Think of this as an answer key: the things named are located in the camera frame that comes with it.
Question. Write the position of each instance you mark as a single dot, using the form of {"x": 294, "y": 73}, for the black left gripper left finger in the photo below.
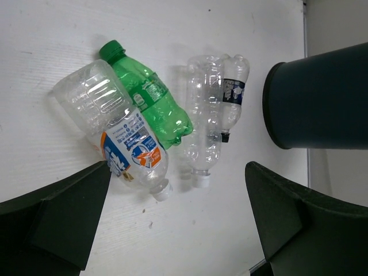
{"x": 50, "y": 231}

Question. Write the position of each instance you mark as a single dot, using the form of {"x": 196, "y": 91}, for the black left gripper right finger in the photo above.
{"x": 302, "y": 231}

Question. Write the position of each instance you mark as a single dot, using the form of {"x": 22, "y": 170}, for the tall clear unlabeled bottle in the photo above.
{"x": 203, "y": 105}

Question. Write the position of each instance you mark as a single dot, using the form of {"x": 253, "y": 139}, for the orange blue label clear bottle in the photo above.
{"x": 101, "y": 108}

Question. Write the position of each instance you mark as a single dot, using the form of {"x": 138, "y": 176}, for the green plastic bottle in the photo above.
{"x": 166, "y": 118}

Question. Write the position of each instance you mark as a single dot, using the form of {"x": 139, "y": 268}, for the dark label black cap bottle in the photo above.
{"x": 235, "y": 75}

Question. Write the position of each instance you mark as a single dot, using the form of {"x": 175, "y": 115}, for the dark blue gold-rimmed bin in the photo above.
{"x": 318, "y": 102}

